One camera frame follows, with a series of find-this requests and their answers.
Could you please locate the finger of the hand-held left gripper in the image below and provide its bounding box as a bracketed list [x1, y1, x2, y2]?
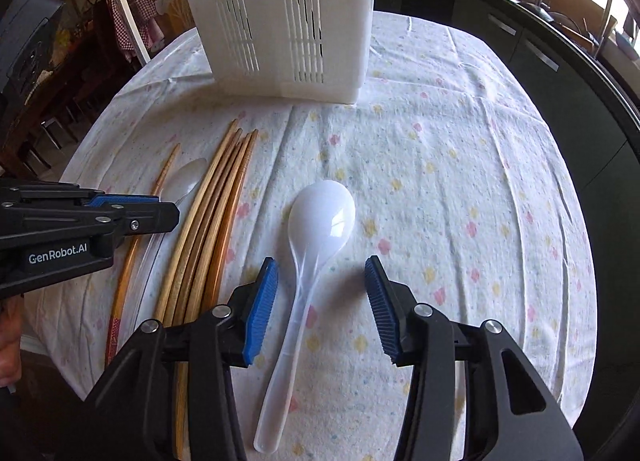
[0, 180, 162, 210]
[0, 202, 181, 248]

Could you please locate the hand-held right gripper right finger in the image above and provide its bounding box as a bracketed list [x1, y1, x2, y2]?
[364, 256, 586, 461]

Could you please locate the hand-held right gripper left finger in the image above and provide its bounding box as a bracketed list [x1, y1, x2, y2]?
[82, 257, 279, 461]

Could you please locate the clear plastic spoon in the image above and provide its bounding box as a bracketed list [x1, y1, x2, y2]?
[131, 158, 208, 337]

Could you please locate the white plastic spoon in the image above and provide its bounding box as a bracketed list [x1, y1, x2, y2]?
[252, 180, 357, 454]

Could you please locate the person's left hand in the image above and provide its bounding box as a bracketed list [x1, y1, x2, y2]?
[0, 308, 23, 388]

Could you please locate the dark wooden chair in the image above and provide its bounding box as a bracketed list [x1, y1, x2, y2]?
[15, 86, 88, 177]

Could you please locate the floral white tablecloth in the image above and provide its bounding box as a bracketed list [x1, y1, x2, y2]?
[27, 10, 598, 461]

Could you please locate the red checkered cloth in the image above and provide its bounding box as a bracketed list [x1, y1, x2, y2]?
[97, 0, 166, 54]

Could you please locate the steel kitchen sink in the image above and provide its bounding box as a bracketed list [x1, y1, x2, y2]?
[525, 0, 640, 72]

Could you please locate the brown cutting board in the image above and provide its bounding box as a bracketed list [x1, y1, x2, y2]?
[547, 0, 608, 37]

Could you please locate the tall steel faucet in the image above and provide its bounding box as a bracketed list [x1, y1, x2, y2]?
[597, 0, 621, 44]

